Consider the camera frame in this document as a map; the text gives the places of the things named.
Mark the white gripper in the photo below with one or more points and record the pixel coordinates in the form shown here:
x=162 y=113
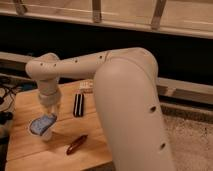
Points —
x=50 y=100

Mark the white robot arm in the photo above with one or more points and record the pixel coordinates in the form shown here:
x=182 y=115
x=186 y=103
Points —
x=126 y=100

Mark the white ceramic cup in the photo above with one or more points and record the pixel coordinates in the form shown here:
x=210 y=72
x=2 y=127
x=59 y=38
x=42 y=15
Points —
x=46 y=136

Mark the black striped rectangular block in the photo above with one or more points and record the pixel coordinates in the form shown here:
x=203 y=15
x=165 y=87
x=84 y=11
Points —
x=78 y=105

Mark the brown sausage-shaped object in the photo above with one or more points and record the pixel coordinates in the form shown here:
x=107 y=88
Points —
x=75 y=144

